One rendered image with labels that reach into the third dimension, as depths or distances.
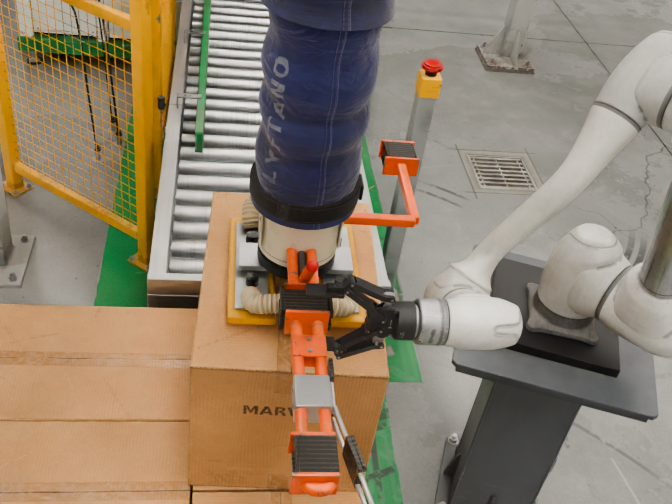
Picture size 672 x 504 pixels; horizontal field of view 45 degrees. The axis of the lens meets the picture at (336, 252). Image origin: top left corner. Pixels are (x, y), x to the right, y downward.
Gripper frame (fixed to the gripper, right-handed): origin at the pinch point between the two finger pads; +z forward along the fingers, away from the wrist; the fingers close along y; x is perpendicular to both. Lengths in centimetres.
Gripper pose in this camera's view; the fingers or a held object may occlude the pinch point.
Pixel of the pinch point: (308, 317)
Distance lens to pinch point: 153.1
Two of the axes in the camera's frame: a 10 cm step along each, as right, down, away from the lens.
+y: -1.3, 7.7, 6.3
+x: -0.8, -6.4, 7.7
